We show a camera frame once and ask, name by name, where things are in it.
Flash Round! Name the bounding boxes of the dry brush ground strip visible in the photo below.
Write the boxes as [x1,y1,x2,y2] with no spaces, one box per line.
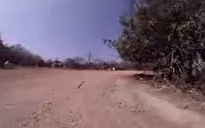
[133,71,205,113]

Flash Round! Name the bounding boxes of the small dark stick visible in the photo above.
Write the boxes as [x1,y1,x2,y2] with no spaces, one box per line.
[77,80,85,89]

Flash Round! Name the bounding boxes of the reddish dirt road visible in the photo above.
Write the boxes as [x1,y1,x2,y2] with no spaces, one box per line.
[0,67,205,128]

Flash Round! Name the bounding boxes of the distant row of trees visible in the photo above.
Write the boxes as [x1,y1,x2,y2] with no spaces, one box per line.
[0,17,124,70]

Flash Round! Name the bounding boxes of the large green tree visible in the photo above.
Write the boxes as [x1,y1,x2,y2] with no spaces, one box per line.
[102,0,205,81]

